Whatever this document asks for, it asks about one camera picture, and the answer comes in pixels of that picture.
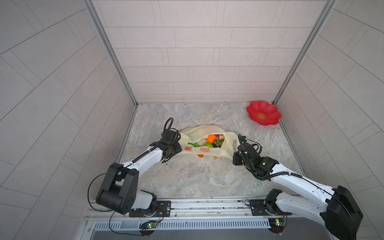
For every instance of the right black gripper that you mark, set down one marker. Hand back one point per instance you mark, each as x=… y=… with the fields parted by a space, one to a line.
x=234 y=161

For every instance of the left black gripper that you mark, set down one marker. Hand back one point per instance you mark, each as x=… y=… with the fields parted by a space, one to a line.
x=178 y=148

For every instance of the translucent yellowish plastic bag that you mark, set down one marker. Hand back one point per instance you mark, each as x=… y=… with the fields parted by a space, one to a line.
x=225 y=148

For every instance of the green toy apple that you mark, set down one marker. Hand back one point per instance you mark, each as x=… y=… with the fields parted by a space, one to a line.
x=209 y=145

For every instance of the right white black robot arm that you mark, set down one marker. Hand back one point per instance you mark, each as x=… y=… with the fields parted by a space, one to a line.
x=334 y=208

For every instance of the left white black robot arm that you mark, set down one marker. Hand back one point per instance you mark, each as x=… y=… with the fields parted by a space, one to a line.
x=119 y=189

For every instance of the green toy vegetable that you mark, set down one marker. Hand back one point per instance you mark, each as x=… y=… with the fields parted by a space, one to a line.
x=194 y=144

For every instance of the toy strawberry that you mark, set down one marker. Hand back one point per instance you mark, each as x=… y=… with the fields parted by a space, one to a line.
x=221 y=137

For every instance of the orange toy fruit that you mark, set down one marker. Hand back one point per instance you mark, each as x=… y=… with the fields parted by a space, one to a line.
x=211 y=139

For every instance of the red flower-shaped plate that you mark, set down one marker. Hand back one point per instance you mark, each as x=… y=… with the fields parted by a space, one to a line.
x=264 y=113

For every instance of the right small circuit board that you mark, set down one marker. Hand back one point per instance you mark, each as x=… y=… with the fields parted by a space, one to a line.
x=277 y=226

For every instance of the small circuit board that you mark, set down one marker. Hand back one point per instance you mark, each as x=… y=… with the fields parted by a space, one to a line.
x=277 y=226
x=150 y=225

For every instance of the left small circuit board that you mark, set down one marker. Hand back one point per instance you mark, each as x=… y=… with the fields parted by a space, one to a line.
x=150 y=225

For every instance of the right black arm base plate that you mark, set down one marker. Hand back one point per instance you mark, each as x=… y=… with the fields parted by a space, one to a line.
x=260 y=208

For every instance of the aluminium mounting rail frame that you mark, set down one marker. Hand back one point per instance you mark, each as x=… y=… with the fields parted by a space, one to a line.
x=189 y=214

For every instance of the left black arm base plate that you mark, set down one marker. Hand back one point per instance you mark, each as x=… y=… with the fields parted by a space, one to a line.
x=159 y=210

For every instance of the left aluminium corner post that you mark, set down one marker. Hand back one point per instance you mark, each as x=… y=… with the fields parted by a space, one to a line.
x=90 y=7

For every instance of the aluminium corner post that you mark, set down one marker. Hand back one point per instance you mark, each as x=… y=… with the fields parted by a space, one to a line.
x=321 y=20
x=90 y=7

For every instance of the right aluminium corner post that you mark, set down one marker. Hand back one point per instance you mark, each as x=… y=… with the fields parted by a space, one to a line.
x=321 y=20

